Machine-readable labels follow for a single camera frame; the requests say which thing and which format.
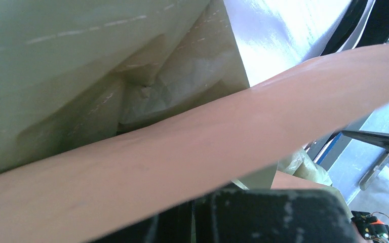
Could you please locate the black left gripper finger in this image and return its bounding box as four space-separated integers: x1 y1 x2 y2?
98 188 357 242

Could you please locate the orange green wrapping paper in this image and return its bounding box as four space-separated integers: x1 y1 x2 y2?
0 1 389 242

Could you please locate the black mounting base rail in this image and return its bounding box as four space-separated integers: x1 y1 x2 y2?
321 0 389 56

